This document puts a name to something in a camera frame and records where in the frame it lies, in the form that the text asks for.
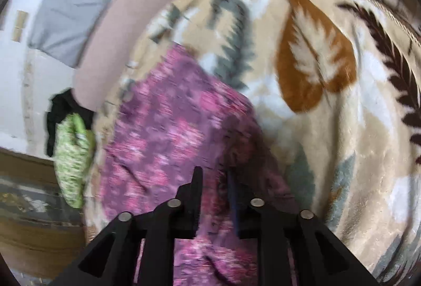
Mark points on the green patterned cloth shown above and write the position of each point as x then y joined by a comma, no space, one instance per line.
70,157

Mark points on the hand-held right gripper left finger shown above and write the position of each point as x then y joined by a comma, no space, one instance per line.
197,197

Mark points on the brown wooden board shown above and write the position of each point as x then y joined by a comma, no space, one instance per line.
26,240

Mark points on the beige leaf print blanket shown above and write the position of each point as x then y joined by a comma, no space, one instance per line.
329,141

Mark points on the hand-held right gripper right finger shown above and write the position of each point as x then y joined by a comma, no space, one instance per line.
234,207

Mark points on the purple floral garment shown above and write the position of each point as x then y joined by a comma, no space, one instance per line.
164,128

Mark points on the black cloth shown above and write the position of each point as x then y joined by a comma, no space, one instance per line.
61,108

